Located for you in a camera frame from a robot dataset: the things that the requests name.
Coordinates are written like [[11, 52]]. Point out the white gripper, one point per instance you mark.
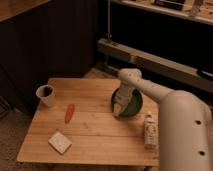
[[123, 97]]

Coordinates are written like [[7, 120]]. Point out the green ceramic bowl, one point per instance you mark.
[[134, 106]]

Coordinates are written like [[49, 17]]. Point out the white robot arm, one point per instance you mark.
[[183, 119]]

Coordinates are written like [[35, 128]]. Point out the white plastic bottle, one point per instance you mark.
[[150, 133]]

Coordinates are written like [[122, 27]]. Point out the wooden table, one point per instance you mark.
[[97, 137]]

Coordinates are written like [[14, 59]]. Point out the red orange carrot toy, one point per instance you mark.
[[69, 113]]

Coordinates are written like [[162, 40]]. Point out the beige square sponge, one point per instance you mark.
[[59, 142]]

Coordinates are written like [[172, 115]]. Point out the white paper cup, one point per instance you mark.
[[46, 94]]

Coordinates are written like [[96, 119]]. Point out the metal vertical pole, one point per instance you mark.
[[109, 20]]

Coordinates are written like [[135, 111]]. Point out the wooden shelf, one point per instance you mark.
[[165, 11]]

